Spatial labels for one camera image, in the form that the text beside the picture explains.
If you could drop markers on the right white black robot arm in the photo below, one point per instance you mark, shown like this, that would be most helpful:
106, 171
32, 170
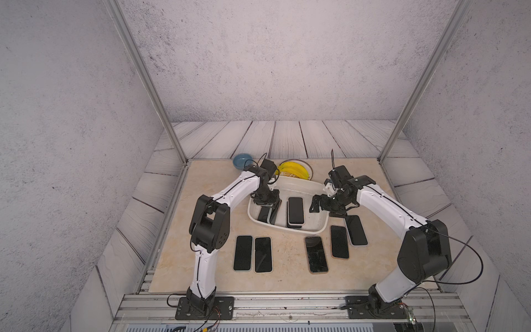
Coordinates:
425, 249

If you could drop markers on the black phone pink case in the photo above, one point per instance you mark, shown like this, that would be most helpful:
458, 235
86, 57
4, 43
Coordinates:
316, 255

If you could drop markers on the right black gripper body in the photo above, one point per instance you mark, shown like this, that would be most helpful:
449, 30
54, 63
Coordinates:
334, 204

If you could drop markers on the black phone light blue case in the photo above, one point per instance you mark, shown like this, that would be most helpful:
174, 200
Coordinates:
243, 253

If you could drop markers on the right metal frame post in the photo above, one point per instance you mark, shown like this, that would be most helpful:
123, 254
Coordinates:
441, 47

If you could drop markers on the metal frame post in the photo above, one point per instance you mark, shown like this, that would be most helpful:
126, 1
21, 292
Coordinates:
134, 54
441, 47

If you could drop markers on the left metal frame post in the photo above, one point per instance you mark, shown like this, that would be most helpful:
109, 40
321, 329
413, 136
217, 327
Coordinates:
134, 54

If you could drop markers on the black phone cream case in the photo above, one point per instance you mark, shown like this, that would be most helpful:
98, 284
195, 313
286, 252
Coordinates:
339, 242

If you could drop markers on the black phone white case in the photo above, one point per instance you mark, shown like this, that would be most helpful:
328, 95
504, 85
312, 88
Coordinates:
263, 255

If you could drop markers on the plate with yellow bananas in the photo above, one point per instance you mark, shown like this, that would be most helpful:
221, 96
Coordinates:
296, 168

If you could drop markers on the black phone thin case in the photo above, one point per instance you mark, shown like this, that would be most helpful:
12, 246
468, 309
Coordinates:
295, 205

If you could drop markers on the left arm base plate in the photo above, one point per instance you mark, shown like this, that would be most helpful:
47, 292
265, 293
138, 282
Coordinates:
213, 308

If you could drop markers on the black phone dark case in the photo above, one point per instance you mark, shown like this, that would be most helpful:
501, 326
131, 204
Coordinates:
268, 214

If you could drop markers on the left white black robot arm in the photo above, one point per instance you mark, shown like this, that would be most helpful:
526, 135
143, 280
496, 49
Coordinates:
210, 225

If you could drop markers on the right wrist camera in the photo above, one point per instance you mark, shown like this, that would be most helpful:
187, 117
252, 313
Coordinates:
338, 178

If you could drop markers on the black phone grey case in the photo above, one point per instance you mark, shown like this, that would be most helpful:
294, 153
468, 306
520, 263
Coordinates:
356, 232

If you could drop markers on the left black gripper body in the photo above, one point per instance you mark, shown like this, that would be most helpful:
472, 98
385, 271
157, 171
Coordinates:
267, 197

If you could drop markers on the aluminium mounting rail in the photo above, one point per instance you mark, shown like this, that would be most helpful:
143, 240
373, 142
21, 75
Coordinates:
426, 307

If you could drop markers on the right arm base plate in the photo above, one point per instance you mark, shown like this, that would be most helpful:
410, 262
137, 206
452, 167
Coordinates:
369, 307

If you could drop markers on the blue ceramic bowl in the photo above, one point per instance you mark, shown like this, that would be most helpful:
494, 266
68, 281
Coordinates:
241, 161

